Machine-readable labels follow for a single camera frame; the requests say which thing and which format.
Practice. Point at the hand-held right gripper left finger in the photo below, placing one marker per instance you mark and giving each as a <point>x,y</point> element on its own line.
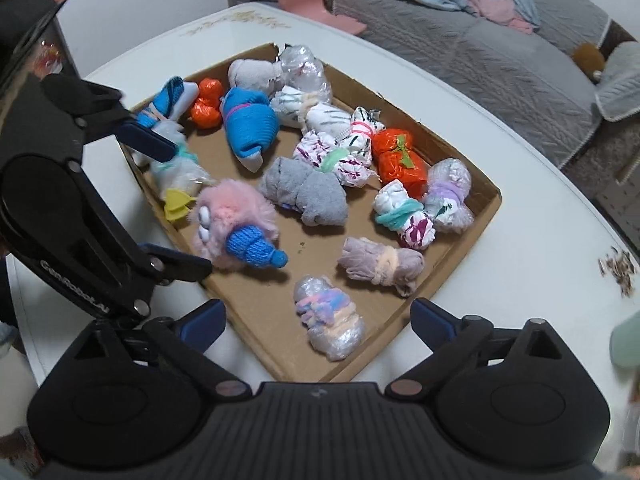
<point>205,322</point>

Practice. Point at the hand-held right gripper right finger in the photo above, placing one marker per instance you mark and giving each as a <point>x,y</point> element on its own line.
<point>435,325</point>

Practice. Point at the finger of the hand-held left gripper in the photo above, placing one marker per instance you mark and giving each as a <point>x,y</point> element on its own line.
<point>175,266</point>
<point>147,142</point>

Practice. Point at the blue white striped sock bundle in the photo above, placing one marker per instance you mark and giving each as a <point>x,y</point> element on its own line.
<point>167,100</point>

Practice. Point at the orange plastic bundle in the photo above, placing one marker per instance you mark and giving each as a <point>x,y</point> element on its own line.
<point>206,102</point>

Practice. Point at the pink fluffy toy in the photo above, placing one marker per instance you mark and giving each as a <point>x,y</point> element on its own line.
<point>230,215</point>

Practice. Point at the lilac sock bundle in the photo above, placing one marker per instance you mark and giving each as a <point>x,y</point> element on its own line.
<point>382,262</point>

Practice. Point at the pastel plastic-wrapped sock bundle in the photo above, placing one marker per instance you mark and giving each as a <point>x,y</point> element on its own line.
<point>327,317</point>

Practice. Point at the white bundle teal band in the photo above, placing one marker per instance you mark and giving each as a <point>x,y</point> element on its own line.
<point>405,215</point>

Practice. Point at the white knit sock bundle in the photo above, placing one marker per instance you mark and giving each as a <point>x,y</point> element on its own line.
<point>250,75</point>

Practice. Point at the brown cardboard box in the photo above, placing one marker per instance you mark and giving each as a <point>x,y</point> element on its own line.
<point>310,255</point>

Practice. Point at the plastic bundle purple band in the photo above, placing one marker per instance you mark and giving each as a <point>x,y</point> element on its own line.
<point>447,195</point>

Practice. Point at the green-striped white bundle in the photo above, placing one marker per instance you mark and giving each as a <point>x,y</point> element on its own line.
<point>290,105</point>

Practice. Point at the grey sock bundle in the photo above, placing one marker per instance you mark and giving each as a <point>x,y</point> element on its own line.
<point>305,192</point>

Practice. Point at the small orange plastic bag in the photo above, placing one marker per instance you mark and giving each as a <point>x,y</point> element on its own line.
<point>400,162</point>

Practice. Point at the clear plastic-wrapped bundle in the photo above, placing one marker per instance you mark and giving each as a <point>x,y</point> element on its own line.
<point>302,70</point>

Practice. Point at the black-striped white bundle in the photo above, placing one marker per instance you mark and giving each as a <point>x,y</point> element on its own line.
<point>327,119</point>

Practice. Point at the white bundle green band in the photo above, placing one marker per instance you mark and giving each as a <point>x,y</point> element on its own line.
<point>332,157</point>

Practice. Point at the pink-striped white bundle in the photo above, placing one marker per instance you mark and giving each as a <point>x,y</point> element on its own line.
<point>364,127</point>

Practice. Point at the green cup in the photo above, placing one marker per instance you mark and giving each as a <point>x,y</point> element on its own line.
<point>627,342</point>

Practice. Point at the seed shells pile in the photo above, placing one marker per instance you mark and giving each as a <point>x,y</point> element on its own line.
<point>620,267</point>

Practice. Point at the grey covered sofa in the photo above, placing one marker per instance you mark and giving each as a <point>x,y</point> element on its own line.
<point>500,60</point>

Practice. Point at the brown plush toy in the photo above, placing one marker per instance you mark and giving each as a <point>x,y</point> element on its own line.
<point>587,60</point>

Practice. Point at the grey quilted armrest cover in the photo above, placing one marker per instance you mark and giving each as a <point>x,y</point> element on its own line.
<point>620,80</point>

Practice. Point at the pink cloth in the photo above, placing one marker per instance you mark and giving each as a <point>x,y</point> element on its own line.
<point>487,2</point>

